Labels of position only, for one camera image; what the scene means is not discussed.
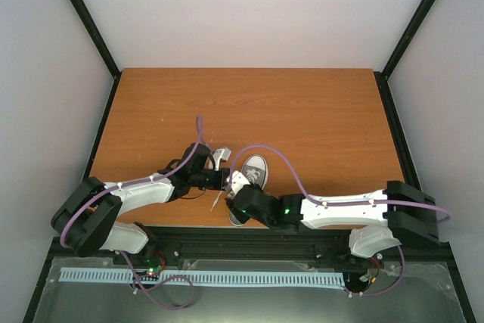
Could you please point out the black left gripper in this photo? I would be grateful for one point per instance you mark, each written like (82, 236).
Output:
(224, 173)

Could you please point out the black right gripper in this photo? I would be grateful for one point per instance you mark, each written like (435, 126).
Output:
(239, 214)

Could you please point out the grey canvas sneaker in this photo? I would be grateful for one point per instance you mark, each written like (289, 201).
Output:
(255, 170)

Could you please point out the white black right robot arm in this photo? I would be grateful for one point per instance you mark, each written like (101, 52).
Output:
(378, 220)

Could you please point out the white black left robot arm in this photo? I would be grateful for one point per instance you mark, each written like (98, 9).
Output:
(87, 221)

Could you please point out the small lit circuit board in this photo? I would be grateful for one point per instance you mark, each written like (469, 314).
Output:
(155, 265)

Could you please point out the clear plastic sheet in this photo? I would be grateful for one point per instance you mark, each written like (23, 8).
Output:
(435, 274)

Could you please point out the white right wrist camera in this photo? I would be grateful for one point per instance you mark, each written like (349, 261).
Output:
(235, 182)

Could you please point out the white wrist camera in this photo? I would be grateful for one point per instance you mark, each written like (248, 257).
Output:
(221, 155)
(235, 182)

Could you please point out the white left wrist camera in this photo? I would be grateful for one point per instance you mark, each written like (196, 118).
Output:
(221, 155)

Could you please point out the black front frame rail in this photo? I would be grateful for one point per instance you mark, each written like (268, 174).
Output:
(322, 249)

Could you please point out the black left table rail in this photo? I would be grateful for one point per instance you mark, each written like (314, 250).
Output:
(101, 127)

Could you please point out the black table rail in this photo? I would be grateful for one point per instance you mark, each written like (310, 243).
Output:
(401, 130)
(101, 127)

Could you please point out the black right table rail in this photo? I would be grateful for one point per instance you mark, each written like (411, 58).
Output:
(401, 130)

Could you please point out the light blue slotted cable duct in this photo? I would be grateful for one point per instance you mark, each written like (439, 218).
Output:
(329, 280)

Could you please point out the black left rear frame post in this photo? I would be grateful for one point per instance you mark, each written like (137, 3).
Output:
(94, 33)

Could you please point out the black frame post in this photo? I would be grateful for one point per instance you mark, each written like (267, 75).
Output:
(409, 33)
(94, 33)

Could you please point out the black right rear frame post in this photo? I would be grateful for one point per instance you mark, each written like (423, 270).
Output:
(409, 33)

